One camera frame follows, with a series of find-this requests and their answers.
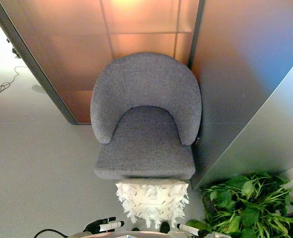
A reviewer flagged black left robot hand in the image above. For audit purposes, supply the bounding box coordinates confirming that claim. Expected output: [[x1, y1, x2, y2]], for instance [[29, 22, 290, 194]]
[[83, 217, 125, 234]]

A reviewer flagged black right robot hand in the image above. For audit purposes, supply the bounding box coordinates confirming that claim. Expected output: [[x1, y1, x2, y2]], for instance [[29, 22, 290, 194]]
[[176, 223, 213, 238]]

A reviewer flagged white fringed pillow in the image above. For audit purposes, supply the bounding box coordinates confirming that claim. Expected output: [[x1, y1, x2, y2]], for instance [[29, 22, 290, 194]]
[[115, 178, 190, 230]]

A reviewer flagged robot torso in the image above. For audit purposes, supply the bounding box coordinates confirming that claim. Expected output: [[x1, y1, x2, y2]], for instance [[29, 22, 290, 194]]
[[104, 230, 173, 238]]

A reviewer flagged green leafy potted plant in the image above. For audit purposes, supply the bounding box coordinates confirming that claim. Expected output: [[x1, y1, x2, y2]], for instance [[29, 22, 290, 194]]
[[186, 172, 293, 238]]

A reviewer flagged gray fabric armchair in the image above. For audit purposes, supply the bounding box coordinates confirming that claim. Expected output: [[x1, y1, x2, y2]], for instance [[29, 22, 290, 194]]
[[90, 51, 203, 181]]

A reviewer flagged dark equipment stand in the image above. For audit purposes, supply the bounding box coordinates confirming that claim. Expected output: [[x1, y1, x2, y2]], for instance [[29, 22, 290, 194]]
[[11, 46, 22, 59]]

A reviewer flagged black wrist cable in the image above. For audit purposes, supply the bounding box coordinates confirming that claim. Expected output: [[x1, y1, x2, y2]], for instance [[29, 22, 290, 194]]
[[34, 229, 72, 238]]

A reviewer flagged thin black floor cable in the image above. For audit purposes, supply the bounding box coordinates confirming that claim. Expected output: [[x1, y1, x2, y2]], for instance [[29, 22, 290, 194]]
[[0, 65, 22, 100]]

